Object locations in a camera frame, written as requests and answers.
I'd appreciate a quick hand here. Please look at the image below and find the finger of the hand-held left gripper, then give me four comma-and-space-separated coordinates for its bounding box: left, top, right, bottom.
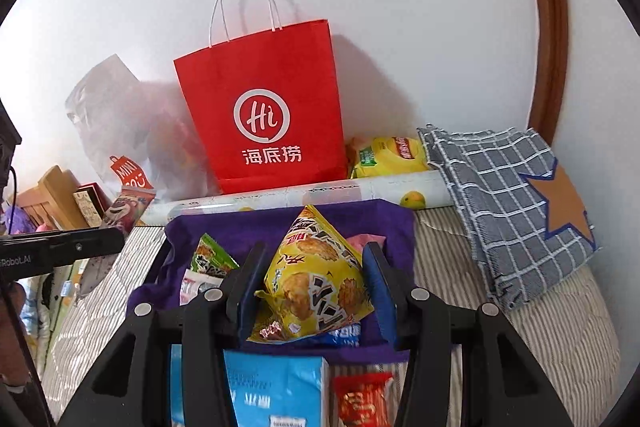
37, 227, 126, 274

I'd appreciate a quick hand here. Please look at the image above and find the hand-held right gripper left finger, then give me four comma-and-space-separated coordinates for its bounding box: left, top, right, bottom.
60, 242, 268, 427

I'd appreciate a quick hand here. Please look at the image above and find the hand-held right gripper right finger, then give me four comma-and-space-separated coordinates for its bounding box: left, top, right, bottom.
362, 242, 573, 427

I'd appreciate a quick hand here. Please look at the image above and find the pink white strip snack packet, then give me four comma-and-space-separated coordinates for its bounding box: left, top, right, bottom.
77, 190, 157, 298

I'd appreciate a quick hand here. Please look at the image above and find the yellow triangular snack packet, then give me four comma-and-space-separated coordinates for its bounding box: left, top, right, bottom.
248, 204, 375, 344

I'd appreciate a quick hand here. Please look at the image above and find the person's left hand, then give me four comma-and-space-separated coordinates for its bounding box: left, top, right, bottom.
0, 282, 30, 388

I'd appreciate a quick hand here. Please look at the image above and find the beige patterned notebook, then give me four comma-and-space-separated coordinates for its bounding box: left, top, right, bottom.
72, 182, 114, 228

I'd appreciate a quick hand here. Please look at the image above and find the purple towel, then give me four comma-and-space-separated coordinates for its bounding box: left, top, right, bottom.
125, 200, 453, 364

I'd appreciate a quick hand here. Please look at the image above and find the small blue snack packet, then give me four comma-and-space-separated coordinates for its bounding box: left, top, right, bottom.
310, 322, 362, 348

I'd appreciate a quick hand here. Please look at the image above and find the pink white flat snack packet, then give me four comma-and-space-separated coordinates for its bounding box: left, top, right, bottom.
179, 268, 226, 306

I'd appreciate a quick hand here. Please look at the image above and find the wooden headboard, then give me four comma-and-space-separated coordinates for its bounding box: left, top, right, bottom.
15, 164, 91, 233

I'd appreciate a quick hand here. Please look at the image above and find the green triangular snack packet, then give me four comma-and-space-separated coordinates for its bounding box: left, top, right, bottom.
192, 233, 240, 276

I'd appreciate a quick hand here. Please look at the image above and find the blue tissue pack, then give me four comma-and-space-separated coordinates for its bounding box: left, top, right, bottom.
170, 344, 331, 427

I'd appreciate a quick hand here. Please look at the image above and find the red candy packet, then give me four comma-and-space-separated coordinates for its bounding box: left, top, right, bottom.
331, 372, 396, 427

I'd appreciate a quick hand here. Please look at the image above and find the fruit patterned paper roll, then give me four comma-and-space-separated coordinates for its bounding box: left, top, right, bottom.
142, 170, 453, 226

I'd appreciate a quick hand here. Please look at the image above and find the white plastic shopping bag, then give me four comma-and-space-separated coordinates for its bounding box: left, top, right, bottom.
65, 54, 221, 209

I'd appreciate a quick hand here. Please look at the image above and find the yellow drink mix packet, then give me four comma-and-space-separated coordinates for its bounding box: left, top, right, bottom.
348, 136, 432, 180

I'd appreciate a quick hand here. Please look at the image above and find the grey plaid cloth with star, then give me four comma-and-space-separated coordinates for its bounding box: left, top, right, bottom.
417, 124, 599, 312

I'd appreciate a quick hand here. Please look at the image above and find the striped mattress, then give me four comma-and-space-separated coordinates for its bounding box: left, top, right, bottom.
40, 207, 621, 427

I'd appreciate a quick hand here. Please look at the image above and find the red paper bag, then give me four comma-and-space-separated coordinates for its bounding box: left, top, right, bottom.
173, 0, 349, 194

